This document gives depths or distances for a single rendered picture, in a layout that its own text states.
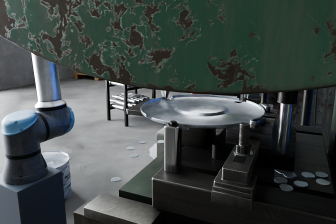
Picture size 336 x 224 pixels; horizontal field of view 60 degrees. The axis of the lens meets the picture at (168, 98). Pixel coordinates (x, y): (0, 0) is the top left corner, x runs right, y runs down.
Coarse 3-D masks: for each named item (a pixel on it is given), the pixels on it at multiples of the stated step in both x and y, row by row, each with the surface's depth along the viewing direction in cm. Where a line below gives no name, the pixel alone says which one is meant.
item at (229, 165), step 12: (240, 132) 50; (240, 144) 50; (252, 144) 55; (228, 156) 49; (240, 156) 49; (252, 156) 49; (228, 168) 45; (240, 168) 45; (216, 180) 45; (228, 180) 45; (240, 180) 44; (252, 180) 45; (216, 192) 44; (228, 192) 44; (240, 192) 43; (252, 192) 43; (228, 204) 44; (240, 204) 43
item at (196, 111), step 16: (176, 96) 83; (192, 96) 83; (208, 96) 83; (224, 96) 82; (144, 112) 67; (160, 112) 67; (176, 112) 67; (192, 112) 65; (208, 112) 64; (224, 112) 66; (240, 112) 67; (256, 112) 67
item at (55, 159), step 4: (44, 152) 183; (48, 152) 183; (52, 152) 183; (56, 152) 183; (60, 152) 183; (64, 152) 181; (44, 156) 175; (48, 156) 175; (52, 156) 177; (56, 156) 177; (60, 156) 177; (68, 156) 177; (48, 160) 170; (52, 160) 170; (56, 160) 171; (60, 160) 171; (64, 160) 171; (48, 164) 166; (52, 164) 166; (56, 164) 166; (60, 164) 166; (56, 168) 161
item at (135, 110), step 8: (136, 104) 75; (128, 112) 70; (136, 112) 69; (192, 128) 66; (200, 128) 66; (208, 128) 67; (184, 136) 68; (192, 136) 67; (200, 136) 66; (208, 136) 68; (184, 144) 69; (192, 144) 67; (200, 144) 66
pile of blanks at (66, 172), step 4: (68, 160) 174; (64, 164) 167; (68, 164) 173; (60, 168) 164; (64, 168) 167; (68, 168) 172; (64, 172) 167; (68, 172) 175; (64, 176) 168; (68, 176) 172; (64, 180) 168; (68, 180) 172; (64, 184) 168; (68, 184) 172; (64, 188) 168; (68, 188) 172; (64, 192) 168; (68, 192) 173; (64, 196) 169; (68, 196) 173; (64, 200) 170
